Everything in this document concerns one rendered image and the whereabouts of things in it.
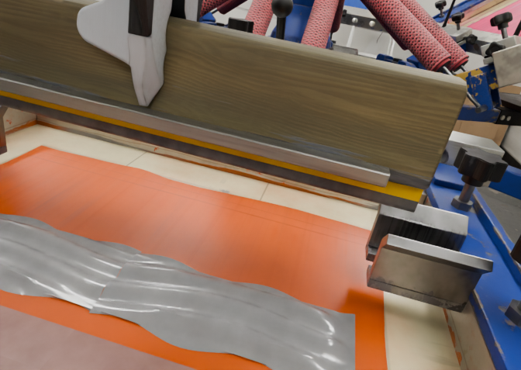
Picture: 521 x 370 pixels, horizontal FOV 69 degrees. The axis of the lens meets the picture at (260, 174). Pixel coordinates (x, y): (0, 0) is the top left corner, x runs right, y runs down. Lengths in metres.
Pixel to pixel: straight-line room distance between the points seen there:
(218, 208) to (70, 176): 0.16
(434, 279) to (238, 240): 0.17
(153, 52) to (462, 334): 0.29
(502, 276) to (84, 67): 0.36
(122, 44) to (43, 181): 0.21
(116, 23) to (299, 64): 0.12
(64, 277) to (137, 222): 0.09
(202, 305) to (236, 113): 0.14
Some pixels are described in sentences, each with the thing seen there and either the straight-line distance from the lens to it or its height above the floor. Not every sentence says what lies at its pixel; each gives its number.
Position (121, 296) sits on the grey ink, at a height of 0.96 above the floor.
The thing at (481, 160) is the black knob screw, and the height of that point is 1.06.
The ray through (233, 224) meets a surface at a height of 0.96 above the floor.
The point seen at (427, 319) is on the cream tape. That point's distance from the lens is 0.35.
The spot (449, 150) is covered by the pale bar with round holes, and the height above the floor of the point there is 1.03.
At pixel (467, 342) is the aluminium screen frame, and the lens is 0.32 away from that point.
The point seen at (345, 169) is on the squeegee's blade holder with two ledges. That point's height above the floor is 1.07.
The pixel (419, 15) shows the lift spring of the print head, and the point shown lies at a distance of 1.03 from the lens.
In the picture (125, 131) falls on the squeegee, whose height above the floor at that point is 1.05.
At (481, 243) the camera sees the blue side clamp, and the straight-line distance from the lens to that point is 0.39.
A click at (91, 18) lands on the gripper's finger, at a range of 0.30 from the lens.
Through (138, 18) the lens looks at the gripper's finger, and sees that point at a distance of 0.27.
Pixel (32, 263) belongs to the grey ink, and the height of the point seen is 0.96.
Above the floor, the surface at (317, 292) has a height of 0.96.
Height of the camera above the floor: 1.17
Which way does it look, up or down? 25 degrees down
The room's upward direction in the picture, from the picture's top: 11 degrees clockwise
